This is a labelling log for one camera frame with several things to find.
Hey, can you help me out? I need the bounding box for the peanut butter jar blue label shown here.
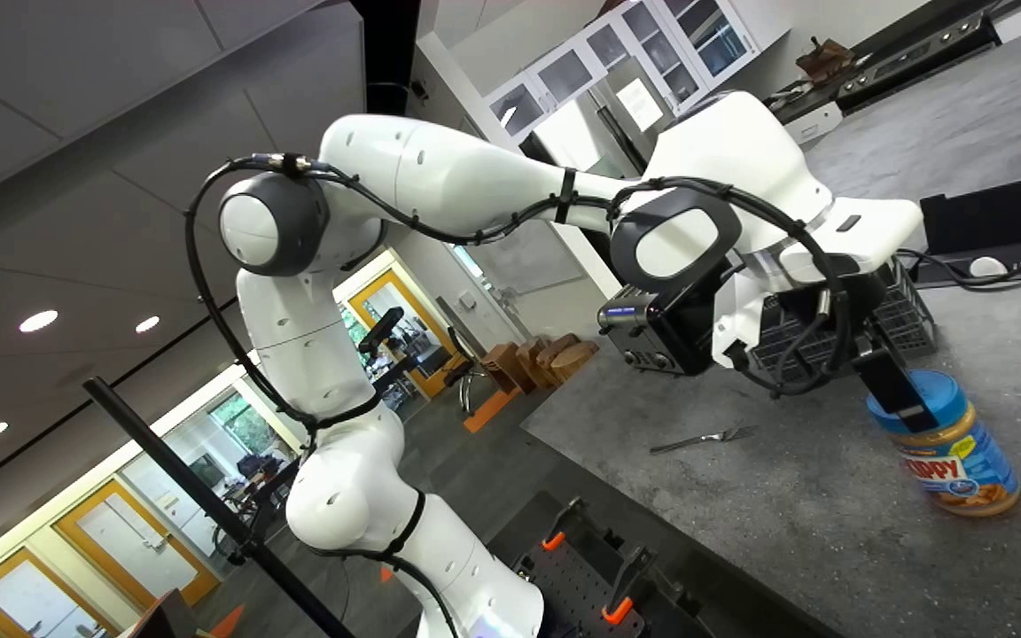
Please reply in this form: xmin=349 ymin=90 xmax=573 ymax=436
xmin=861 ymin=366 xmax=1021 ymax=521

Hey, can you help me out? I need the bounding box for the black monitor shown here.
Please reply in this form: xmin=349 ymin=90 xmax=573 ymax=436
xmin=919 ymin=155 xmax=1021 ymax=294

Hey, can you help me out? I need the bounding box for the white round device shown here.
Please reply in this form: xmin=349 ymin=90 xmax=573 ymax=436
xmin=963 ymin=250 xmax=1015 ymax=282

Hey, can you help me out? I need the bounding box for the white glass door cabinet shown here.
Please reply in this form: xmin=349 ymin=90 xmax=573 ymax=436
xmin=483 ymin=0 xmax=765 ymax=149

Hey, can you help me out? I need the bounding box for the black slanted pole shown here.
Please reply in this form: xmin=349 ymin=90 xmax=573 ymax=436
xmin=81 ymin=374 xmax=358 ymax=638

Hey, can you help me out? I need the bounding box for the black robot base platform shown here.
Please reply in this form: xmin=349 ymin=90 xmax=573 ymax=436
xmin=490 ymin=491 xmax=796 ymax=638

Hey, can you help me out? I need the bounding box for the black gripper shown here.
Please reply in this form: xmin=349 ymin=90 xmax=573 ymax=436
xmin=752 ymin=259 xmax=946 ymax=436

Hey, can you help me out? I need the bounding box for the silver metal fork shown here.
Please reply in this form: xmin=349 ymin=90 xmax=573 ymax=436
xmin=646 ymin=426 xmax=752 ymax=458

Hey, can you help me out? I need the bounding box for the wooden furniture stack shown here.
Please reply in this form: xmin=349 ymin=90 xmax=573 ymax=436
xmin=458 ymin=334 xmax=603 ymax=436

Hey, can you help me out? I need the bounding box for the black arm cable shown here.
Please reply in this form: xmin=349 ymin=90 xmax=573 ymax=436
xmin=179 ymin=149 xmax=856 ymax=638

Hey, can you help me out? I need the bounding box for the black ceiling column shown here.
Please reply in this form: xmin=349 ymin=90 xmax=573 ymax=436
xmin=346 ymin=0 xmax=426 ymax=118

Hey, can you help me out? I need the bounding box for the orange handled clamp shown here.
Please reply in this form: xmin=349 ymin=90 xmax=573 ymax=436
xmin=595 ymin=543 xmax=659 ymax=630
xmin=534 ymin=491 xmax=590 ymax=560

